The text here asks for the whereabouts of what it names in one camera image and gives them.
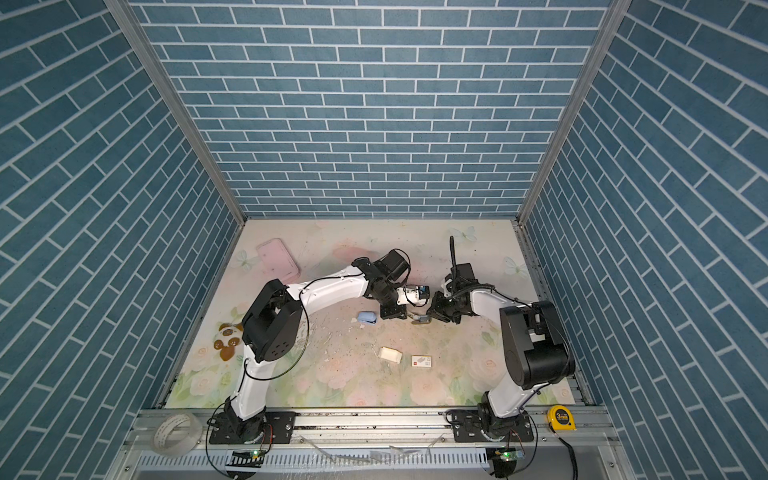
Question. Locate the floral table mat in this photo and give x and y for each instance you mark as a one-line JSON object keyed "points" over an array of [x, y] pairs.
{"points": [[335, 362]]}

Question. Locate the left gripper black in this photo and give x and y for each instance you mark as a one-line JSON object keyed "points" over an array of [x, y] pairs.
{"points": [[396, 311]]}

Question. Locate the clear tape roll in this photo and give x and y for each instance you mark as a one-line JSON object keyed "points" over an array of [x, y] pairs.
{"points": [[177, 435]]}

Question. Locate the staple box tray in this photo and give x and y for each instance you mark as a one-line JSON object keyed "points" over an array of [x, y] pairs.
{"points": [[390, 355]]}

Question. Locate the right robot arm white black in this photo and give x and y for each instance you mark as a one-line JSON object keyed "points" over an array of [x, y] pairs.
{"points": [[536, 350]]}

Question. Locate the blue staple remover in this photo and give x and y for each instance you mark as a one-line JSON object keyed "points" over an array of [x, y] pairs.
{"points": [[367, 317]]}

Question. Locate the yellow tape measure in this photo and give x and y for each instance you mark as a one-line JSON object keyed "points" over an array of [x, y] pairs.
{"points": [[560, 418]]}

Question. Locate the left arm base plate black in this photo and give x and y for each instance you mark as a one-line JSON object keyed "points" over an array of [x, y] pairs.
{"points": [[269, 427]]}

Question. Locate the pink phone case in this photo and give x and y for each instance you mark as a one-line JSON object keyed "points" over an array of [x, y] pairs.
{"points": [[277, 261]]}

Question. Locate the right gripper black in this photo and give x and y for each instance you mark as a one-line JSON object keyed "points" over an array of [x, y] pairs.
{"points": [[437, 309]]}

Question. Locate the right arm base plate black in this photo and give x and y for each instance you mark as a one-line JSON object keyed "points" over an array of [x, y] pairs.
{"points": [[475, 426]]}

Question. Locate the aluminium rail frame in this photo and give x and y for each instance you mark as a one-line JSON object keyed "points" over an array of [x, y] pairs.
{"points": [[341, 440]]}

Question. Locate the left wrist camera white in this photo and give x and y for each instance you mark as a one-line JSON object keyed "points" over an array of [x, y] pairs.
{"points": [[414, 295]]}

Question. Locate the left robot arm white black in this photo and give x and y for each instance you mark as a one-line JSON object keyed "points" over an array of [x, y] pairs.
{"points": [[271, 324]]}

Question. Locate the white staple box sleeve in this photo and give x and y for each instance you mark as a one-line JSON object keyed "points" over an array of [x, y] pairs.
{"points": [[421, 361]]}

